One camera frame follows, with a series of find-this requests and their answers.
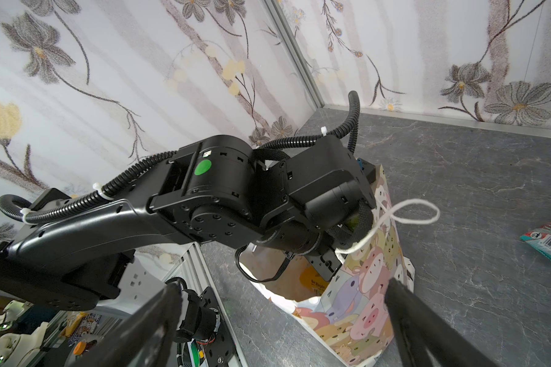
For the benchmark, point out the yellow snack packet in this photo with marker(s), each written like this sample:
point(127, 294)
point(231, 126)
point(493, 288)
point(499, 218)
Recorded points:
point(312, 281)

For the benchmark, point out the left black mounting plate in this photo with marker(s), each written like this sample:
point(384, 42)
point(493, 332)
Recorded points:
point(202, 334)

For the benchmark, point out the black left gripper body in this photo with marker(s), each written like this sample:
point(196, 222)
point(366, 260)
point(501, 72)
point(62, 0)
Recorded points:
point(320, 253)

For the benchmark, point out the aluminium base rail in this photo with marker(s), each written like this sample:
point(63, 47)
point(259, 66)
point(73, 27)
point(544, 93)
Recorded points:
point(194, 270)

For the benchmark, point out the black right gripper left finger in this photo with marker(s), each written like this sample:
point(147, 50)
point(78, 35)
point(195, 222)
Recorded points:
point(146, 338)

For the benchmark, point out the white cartoon paper gift bag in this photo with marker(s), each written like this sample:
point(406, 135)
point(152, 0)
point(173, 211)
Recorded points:
point(350, 318)

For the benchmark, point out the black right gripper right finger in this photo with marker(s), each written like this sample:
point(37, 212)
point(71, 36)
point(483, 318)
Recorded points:
point(421, 334)

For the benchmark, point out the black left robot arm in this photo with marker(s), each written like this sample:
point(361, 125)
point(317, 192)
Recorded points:
point(72, 252)

